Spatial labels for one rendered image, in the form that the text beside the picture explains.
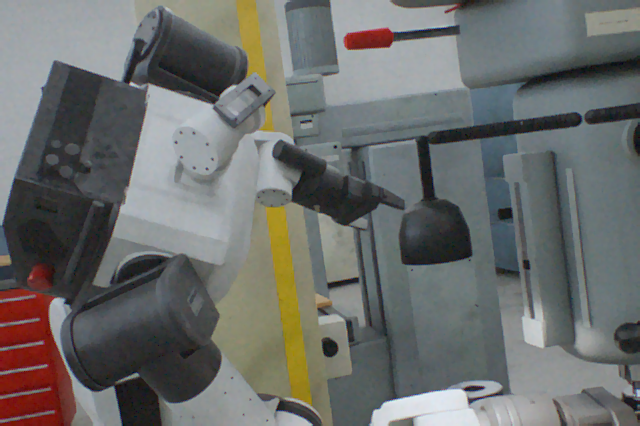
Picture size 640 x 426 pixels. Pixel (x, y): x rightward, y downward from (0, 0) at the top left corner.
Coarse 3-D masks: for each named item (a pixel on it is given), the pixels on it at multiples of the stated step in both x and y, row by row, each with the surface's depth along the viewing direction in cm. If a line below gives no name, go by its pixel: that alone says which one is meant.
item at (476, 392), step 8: (456, 384) 143; (464, 384) 142; (472, 384) 142; (480, 384) 141; (488, 384) 141; (496, 384) 140; (464, 392) 138; (472, 392) 137; (480, 392) 137; (488, 392) 137; (496, 392) 136; (504, 392) 140; (472, 400) 135; (480, 400) 133; (472, 408) 130
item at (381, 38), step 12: (348, 36) 96; (360, 36) 96; (372, 36) 96; (384, 36) 96; (396, 36) 97; (408, 36) 98; (420, 36) 98; (432, 36) 99; (444, 36) 99; (348, 48) 96; (360, 48) 96; (372, 48) 97
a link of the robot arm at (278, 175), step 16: (272, 144) 148; (288, 144) 143; (272, 160) 146; (288, 160) 144; (304, 160) 145; (320, 160) 147; (272, 176) 144; (288, 176) 146; (304, 176) 149; (320, 176) 148; (256, 192) 145; (272, 192) 144; (288, 192) 145; (304, 192) 149
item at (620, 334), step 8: (624, 328) 81; (632, 328) 81; (616, 336) 82; (624, 336) 81; (632, 336) 81; (616, 344) 82; (624, 344) 81; (632, 344) 81; (624, 352) 82; (632, 352) 81
